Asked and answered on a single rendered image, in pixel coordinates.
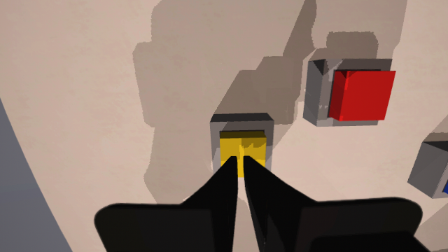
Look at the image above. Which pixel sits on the yellow button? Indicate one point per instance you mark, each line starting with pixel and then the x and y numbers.
pixel 241 134

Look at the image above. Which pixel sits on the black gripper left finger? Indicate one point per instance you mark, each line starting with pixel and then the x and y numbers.
pixel 205 222

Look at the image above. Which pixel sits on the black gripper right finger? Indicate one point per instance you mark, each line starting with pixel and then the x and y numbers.
pixel 286 220

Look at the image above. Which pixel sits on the red button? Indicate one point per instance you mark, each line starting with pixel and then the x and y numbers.
pixel 347 92

